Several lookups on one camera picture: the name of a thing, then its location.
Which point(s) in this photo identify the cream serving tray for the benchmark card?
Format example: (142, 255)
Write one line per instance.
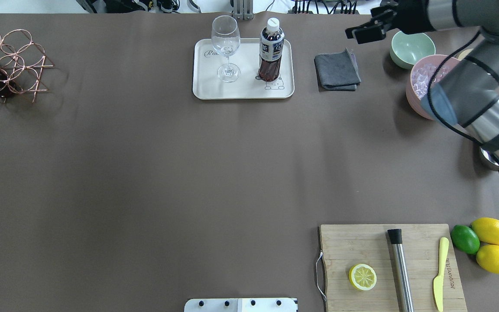
(206, 84)

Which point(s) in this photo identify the green bowl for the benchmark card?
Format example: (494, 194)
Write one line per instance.
(407, 49)

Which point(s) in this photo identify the half lemon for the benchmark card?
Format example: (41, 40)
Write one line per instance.
(362, 277)

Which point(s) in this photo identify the green lime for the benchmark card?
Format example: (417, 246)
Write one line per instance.
(465, 239)

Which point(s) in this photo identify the yellow lemon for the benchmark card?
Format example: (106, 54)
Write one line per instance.
(488, 258)
(487, 229)

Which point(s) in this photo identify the wooden cutting board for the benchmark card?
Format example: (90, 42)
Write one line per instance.
(344, 245)

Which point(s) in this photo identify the copper wire bottle basket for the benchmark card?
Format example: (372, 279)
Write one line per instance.
(25, 61)

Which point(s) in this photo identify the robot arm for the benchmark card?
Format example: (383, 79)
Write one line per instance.
(467, 95)

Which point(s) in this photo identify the pink bowl with ice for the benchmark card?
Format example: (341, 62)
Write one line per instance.
(420, 76)

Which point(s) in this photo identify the aluminium frame post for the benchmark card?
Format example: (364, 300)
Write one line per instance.
(242, 9)

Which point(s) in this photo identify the clear wine glass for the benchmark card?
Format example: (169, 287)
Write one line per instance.
(226, 39)

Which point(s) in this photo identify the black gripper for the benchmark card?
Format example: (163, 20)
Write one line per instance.
(411, 22)

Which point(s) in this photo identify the grey folded cloth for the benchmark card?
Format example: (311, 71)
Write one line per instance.
(338, 71)

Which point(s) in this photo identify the yellow plastic knife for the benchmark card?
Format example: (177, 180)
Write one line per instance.
(438, 280)

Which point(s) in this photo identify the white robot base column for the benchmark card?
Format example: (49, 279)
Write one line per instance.
(264, 304)

